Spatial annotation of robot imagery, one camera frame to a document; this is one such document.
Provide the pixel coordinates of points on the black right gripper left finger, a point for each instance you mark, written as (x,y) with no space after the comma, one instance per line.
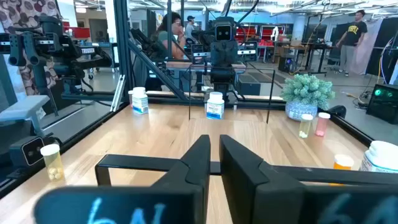
(186,193)

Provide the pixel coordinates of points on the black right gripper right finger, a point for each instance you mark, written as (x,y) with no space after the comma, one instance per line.
(248,193)

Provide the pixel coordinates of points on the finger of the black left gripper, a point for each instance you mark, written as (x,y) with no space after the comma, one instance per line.
(230,54)
(217,54)

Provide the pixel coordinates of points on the white melatonin supplement bottle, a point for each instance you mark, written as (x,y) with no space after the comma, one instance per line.
(215,107)
(382,155)
(140,100)

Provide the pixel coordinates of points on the pink pill bottle white cap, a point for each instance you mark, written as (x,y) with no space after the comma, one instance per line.
(322,126)
(130,98)

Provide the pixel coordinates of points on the orange pill bottle white cap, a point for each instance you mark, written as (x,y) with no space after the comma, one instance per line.
(343,160)

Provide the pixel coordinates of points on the white vial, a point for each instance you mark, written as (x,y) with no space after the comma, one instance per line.
(53,165)

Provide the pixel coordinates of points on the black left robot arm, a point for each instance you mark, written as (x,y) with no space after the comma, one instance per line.
(222,77)

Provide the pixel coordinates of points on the person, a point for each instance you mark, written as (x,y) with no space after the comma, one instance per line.
(354,34)
(169,37)
(189,29)

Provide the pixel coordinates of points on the red tool cabinet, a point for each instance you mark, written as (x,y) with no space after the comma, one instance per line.
(267,32)

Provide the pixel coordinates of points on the clear acrylic bin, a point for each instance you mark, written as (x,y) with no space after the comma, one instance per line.
(136,161)

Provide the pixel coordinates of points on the black office desk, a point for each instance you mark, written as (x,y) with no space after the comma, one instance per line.
(311,46)

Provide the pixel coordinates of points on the green artificial potted plant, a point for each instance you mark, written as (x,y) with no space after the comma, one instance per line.
(306,90)

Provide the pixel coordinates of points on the black partition panel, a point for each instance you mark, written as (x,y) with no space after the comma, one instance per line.
(385,37)

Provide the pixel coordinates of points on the black computer with green light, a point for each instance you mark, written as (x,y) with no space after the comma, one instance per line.
(382,102)

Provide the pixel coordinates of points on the floral patterned curtain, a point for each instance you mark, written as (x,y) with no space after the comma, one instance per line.
(28,12)

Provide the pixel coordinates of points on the light grey plastic stand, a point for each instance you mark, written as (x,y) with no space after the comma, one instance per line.
(25,107)

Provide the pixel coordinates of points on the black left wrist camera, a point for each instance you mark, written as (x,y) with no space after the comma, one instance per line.
(223,32)

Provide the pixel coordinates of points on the silver aluminium bracket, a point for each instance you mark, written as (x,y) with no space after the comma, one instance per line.
(118,93)

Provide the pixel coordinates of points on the black exterior depth camera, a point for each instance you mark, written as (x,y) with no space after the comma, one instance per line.
(31,151)

